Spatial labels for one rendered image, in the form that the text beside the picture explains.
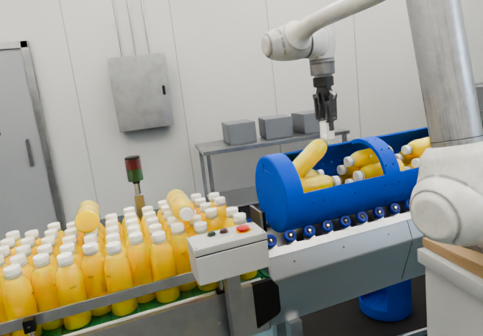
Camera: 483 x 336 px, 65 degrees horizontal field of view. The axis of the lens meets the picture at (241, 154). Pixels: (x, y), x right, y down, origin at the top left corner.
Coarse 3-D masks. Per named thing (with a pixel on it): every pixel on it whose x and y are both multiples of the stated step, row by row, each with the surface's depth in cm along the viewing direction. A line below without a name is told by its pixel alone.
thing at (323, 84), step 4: (324, 76) 136; (328, 76) 136; (332, 76) 137; (316, 80) 137; (320, 80) 137; (324, 80) 136; (328, 80) 136; (332, 80) 137; (316, 84) 138; (320, 84) 137; (324, 84) 136; (328, 84) 136; (332, 84) 137; (316, 88) 143; (320, 88) 141; (324, 88) 138; (328, 88) 137; (316, 92) 143; (320, 92) 141; (324, 92) 138; (328, 92) 136; (328, 100) 139
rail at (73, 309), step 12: (180, 276) 109; (192, 276) 110; (132, 288) 105; (144, 288) 106; (156, 288) 107; (168, 288) 108; (84, 300) 101; (96, 300) 102; (108, 300) 103; (120, 300) 104; (48, 312) 98; (60, 312) 99; (72, 312) 100; (0, 324) 94; (12, 324) 95
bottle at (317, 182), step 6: (300, 180) 135; (306, 180) 135; (312, 180) 135; (318, 180) 136; (324, 180) 136; (330, 180) 137; (306, 186) 133; (312, 186) 134; (318, 186) 135; (324, 186) 136; (330, 186) 137
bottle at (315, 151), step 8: (312, 144) 140; (320, 144) 140; (328, 144) 142; (304, 152) 140; (312, 152) 139; (320, 152) 139; (296, 160) 139; (304, 160) 138; (312, 160) 138; (296, 168) 137; (304, 168) 138; (304, 176) 140
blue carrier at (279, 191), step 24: (336, 144) 152; (360, 144) 160; (384, 144) 144; (264, 168) 140; (288, 168) 129; (312, 168) 159; (336, 168) 163; (384, 168) 138; (264, 192) 143; (288, 192) 126; (312, 192) 128; (336, 192) 131; (360, 192) 135; (384, 192) 139; (408, 192) 145; (288, 216) 127; (312, 216) 131; (336, 216) 138
